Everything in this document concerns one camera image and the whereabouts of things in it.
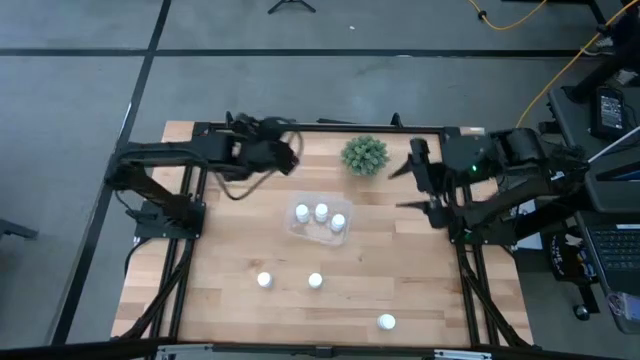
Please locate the black aluminium table frame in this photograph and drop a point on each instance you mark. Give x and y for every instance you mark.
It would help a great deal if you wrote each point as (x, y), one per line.
(325, 128)

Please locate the black printed bag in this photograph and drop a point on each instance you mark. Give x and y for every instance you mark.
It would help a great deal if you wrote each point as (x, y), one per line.
(570, 257)

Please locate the white paper box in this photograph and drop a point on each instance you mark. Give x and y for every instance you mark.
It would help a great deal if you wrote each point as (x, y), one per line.
(530, 240)

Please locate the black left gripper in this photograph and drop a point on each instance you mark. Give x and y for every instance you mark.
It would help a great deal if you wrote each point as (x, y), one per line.
(262, 147)

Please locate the black power adapter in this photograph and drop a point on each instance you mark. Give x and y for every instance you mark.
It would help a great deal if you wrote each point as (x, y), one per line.
(609, 112)

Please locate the grey side desk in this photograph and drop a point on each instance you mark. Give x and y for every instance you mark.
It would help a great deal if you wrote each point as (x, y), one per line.
(575, 122)

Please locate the clear plastic basket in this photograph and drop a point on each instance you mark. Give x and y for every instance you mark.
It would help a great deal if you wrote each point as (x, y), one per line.
(320, 235)

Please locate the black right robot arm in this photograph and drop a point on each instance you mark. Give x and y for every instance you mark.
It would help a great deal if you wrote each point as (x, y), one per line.
(520, 150)

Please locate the black gantry bar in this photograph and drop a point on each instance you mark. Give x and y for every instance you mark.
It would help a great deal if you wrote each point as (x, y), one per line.
(250, 348)

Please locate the black caster wheel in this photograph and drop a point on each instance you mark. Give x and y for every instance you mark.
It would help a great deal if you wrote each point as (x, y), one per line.
(581, 312)

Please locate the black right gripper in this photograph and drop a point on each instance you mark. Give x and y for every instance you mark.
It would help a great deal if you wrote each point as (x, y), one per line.
(440, 180)

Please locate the clear plastic bag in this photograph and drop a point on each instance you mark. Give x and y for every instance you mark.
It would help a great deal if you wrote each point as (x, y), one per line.
(624, 310)

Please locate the black floor stand foot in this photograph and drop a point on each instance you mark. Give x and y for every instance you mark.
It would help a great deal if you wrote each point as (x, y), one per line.
(17, 230)

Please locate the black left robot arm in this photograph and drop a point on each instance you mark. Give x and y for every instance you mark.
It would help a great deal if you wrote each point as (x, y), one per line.
(165, 149)

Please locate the black desk leg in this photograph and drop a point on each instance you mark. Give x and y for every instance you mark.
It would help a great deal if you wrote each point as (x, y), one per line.
(600, 77)

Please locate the black laptop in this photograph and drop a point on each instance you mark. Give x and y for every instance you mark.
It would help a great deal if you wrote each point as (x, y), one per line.
(617, 250)

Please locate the person's shoe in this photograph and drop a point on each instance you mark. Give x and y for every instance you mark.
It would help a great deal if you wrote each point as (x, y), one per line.
(599, 47)

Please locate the person's leg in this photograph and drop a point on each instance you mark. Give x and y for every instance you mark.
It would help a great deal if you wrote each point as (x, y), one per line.
(625, 27)

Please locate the white pill bottle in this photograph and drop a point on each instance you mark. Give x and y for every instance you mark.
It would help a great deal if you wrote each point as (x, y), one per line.
(386, 321)
(338, 222)
(321, 212)
(302, 213)
(315, 280)
(264, 279)

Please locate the small green potted plant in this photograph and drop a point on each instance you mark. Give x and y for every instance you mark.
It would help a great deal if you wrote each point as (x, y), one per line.
(365, 155)

